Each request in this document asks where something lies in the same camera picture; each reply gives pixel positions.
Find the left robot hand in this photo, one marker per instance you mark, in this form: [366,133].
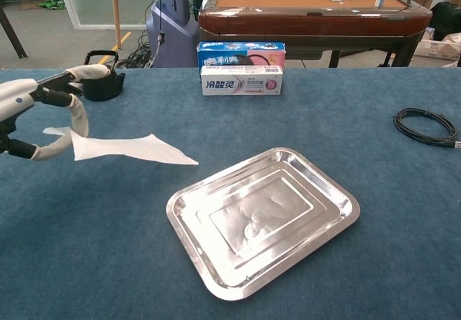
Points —
[18,98]

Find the white paper towel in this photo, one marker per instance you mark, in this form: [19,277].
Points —
[144,150]

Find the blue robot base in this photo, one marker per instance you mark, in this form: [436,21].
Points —
[173,28]

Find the stainless steel tray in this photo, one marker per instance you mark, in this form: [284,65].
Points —
[263,222]

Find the black slanted table leg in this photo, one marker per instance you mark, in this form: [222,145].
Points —
[12,33]

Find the black teapot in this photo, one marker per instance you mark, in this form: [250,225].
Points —
[104,89]

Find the green cloth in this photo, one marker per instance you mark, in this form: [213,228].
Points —
[53,3]

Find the wooden pole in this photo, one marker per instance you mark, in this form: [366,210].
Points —
[115,10]

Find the blue cookie box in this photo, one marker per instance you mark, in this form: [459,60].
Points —
[223,55]

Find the white toothpaste box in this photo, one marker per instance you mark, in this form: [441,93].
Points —
[241,82]

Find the brown mahjong table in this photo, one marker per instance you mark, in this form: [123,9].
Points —
[313,24]

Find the blue felt table cover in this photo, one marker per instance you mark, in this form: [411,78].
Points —
[324,136]

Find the single white blue mahjong tile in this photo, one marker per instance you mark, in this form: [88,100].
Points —
[379,1]

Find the white plastic basket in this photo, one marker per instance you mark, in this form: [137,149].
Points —
[437,49]

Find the seated person in black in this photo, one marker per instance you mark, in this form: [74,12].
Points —
[446,19]

